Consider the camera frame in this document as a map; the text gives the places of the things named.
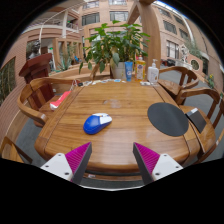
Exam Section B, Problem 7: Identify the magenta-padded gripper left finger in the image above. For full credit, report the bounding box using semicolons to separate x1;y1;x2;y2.
40;141;93;185

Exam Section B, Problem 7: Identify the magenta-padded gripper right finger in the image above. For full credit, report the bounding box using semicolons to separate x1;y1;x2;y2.
132;142;184;186

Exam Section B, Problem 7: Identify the blue and white computer mouse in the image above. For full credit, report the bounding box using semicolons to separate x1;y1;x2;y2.
82;112;113;136

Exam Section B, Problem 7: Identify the round black mouse pad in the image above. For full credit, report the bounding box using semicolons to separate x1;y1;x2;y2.
147;102;190;137

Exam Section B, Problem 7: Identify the wooden armchair with notebook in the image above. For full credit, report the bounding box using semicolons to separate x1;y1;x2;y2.
175;87;224;165

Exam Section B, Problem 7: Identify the wooden chair corner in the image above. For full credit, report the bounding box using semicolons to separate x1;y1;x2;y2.
0;135;34;164

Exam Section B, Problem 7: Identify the black notebook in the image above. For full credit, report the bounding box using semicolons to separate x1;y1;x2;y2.
185;107;208;134

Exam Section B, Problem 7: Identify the wooden armchair with booklet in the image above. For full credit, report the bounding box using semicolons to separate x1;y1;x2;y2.
17;77;81;128

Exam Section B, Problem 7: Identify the red and white booklet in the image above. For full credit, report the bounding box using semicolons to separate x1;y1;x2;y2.
49;90;72;111

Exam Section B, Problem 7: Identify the empty wooden armchair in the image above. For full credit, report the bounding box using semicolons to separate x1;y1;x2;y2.
157;65;200;100

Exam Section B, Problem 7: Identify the long wooden planter box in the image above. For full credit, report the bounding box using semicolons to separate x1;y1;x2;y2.
49;64;113;81

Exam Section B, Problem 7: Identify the white pump dispenser bottle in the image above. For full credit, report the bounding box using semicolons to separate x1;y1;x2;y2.
147;58;160;84

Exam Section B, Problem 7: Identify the yellow flowering potted plant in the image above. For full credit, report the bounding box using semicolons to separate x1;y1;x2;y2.
206;73;216;89

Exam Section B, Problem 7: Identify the wooden chair behind plant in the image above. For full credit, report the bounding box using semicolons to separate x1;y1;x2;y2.
89;63;112;82

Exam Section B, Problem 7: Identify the yellow liquid bottle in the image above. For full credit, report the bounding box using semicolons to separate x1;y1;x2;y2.
134;54;147;82

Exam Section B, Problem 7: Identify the dark red wooden lectern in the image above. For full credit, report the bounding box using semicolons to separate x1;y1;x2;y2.
18;53;54;111

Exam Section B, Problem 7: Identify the blue squeeze tube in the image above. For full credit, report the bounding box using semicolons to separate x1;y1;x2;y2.
124;60;134;82

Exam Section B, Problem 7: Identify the dark bust statue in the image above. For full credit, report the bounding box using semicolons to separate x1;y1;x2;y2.
28;39;42;60

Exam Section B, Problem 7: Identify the large green potted plant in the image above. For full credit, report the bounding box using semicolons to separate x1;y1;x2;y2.
78;19;151;80

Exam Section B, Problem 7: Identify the white statue on pedestal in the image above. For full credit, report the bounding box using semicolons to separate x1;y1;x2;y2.
179;43;190;64

